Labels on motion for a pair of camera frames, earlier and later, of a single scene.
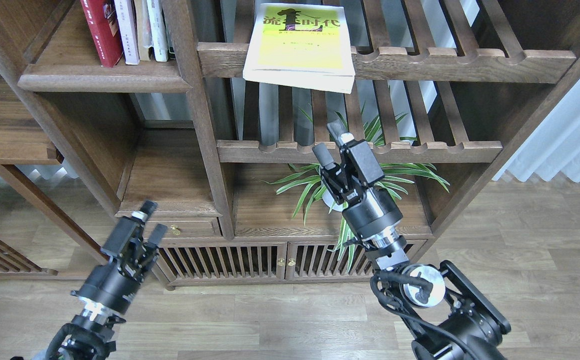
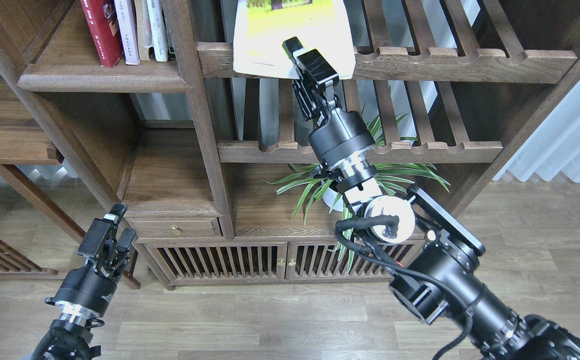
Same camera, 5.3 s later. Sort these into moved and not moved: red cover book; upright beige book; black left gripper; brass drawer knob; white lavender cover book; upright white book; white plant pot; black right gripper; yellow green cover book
Moved: yellow green cover book; black right gripper; black left gripper
Not moved: upright beige book; white plant pot; upright white book; red cover book; brass drawer knob; white lavender cover book
